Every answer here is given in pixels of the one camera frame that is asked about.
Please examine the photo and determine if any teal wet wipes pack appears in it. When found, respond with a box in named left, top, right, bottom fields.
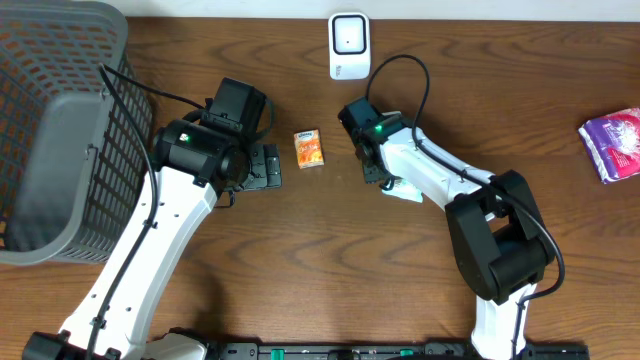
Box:
left=382, top=178, right=423, bottom=203

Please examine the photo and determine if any orange tissue pack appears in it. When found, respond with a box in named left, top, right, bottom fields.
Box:
left=294, top=129, right=324, bottom=169

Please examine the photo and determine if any red and purple snack pack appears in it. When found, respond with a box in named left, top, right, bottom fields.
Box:
left=578, top=108, right=639, bottom=184

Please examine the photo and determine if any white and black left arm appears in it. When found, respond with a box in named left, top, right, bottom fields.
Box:
left=22, top=120, right=282, bottom=360

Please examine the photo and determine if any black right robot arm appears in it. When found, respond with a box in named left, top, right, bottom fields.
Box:
left=339, top=110, right=563, bottom=359

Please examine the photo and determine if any white barcode scanner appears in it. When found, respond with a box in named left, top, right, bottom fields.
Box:
left=328, top=12, right=371, bottom=81

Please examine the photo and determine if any grey plastic mesh basket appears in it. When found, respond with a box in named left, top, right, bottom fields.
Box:
left=1, top=1, right=154, bottom=266

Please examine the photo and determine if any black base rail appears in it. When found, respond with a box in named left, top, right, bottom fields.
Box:
left=204, top=341, right=591, bottom=360

